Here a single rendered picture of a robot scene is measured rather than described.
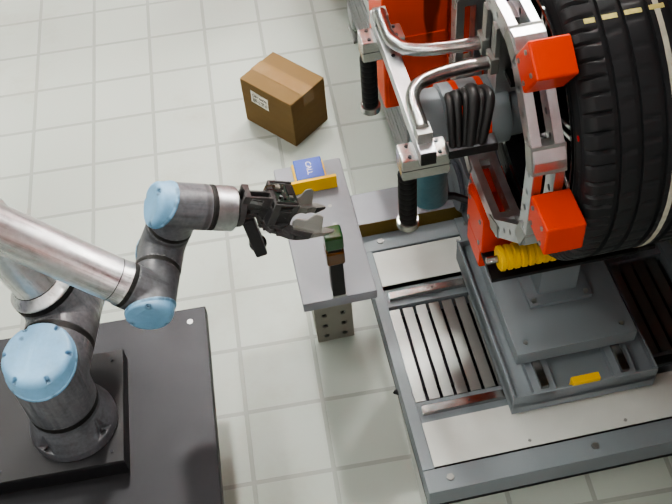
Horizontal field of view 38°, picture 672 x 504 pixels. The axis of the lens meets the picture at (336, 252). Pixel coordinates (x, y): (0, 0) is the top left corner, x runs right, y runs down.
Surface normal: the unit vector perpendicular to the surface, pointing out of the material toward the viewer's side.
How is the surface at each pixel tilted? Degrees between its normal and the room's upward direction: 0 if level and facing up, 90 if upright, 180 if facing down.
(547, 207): 0
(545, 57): 35
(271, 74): 0
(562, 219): 0
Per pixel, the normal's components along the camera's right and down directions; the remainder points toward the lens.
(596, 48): 0.05, -0.10
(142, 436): -0.07, -0.62
